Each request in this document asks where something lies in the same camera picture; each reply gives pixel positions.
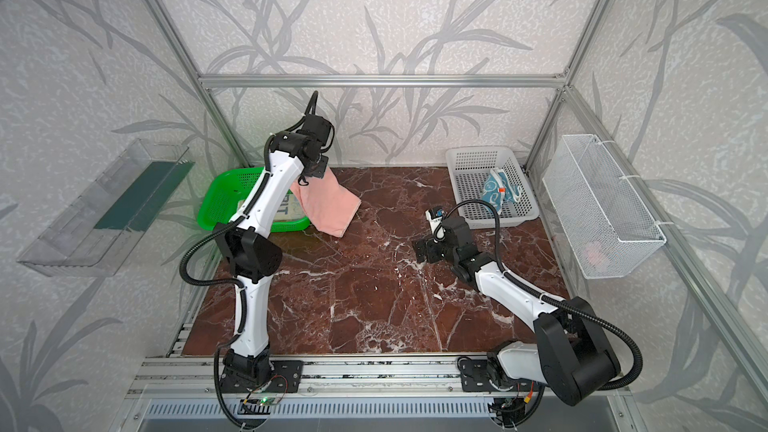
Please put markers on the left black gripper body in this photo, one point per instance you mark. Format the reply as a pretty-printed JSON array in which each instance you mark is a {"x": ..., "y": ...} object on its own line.
[{"x": 315, "y": 168}]

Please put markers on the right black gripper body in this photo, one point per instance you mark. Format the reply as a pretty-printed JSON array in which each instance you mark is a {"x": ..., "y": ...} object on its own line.
[{"x": 424, "y": 250}]

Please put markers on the pink towel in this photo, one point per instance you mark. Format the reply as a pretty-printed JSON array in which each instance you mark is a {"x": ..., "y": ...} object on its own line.
[{"x": 329, "y": 206}]

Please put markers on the cream lettered towel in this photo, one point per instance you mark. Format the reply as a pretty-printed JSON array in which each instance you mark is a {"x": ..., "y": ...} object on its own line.
[{"x": 290, "y": 209}]

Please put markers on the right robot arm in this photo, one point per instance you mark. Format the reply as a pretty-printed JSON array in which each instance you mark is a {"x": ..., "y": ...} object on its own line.
[{"x": 571, "y": 355}]

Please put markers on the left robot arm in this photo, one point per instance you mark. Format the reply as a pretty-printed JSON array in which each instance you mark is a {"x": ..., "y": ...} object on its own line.
[{"x": 253, "y": 258}]

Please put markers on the teal patterned towel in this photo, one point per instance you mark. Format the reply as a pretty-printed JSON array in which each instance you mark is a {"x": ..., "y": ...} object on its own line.
[{"x": 499, "y": 191}]

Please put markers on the green plastic basket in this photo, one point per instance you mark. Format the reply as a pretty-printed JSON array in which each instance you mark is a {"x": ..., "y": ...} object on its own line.
[{"x": 227, "y": 193}]

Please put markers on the white plastic basket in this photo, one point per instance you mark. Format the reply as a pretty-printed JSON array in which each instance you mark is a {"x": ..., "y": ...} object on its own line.
[{"x": 469, "y": 168}]

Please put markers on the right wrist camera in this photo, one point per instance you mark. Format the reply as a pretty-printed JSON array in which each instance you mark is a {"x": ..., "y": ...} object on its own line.
[{"x": 434, "y": 217}]

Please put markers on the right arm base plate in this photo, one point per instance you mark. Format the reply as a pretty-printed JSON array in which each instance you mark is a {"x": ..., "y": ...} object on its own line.
[{"x": 480, "y": 375}]

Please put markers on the pink object in wire basket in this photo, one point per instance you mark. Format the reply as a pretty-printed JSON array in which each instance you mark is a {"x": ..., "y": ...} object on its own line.
[{"x": 596, "y": 256}]

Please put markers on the aluminium front rail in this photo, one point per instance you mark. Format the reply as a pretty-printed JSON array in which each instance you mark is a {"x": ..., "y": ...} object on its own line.
[{"x": 407, "y": 375}]

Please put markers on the white wire mesh basket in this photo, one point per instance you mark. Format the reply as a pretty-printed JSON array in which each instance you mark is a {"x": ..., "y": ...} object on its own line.
[{"x": 596, "y": 201}]

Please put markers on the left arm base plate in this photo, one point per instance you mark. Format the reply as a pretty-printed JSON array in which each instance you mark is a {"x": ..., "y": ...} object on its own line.
[{"x": 281, "y": 376}]

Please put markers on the clear acrylic wall shelf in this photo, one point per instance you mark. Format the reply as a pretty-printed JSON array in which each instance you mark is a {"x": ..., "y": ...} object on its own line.
[{"x": 95, "y": 235}]

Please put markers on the aluminium cage frame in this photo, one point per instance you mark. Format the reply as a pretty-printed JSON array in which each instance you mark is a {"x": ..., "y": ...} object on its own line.
[{"x": 747, "y": 352}]

